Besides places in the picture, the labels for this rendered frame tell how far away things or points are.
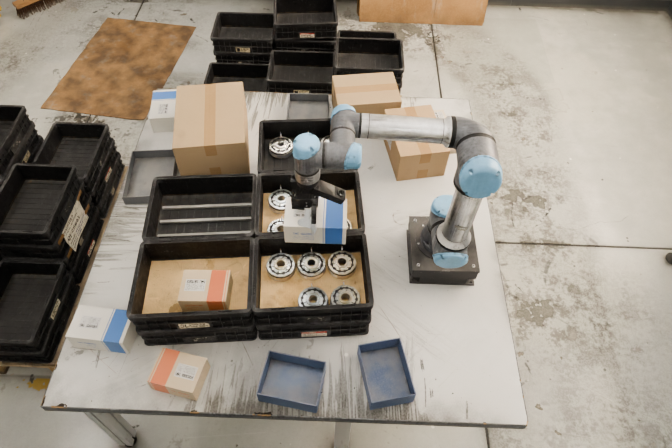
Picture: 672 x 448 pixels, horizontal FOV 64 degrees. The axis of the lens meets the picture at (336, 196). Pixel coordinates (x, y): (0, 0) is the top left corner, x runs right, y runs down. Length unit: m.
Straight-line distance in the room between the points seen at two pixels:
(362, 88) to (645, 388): 1.94
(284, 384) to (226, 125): 1.10
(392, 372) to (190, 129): 1.29
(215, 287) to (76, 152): 1.57
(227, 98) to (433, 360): 1.42
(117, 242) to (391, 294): 1.11
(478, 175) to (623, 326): 1.81
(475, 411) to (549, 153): 2.18
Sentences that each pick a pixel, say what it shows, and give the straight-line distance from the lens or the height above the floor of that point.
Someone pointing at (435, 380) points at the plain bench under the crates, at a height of 0.70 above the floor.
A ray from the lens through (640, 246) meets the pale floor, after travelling 3.51.
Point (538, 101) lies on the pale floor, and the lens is 4.13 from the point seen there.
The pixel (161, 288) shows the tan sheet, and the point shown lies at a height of 0.83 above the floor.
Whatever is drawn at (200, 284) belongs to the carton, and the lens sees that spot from 1.91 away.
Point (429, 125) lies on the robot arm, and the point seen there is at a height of 1.43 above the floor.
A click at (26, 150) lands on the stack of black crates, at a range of 3.30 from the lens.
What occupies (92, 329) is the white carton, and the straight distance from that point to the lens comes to 2.07.
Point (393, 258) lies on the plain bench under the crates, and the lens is 2.17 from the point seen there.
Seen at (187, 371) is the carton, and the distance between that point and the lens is 1.93.
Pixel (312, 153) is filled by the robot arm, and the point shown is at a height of 1.44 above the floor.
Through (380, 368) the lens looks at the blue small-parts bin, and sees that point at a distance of 1.96.
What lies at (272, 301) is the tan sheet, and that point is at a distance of 1.92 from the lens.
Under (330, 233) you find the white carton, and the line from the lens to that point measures 1.73.
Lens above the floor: 2.52
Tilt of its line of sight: 51 degrees down
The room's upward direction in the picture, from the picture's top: 2 degrees clockwise
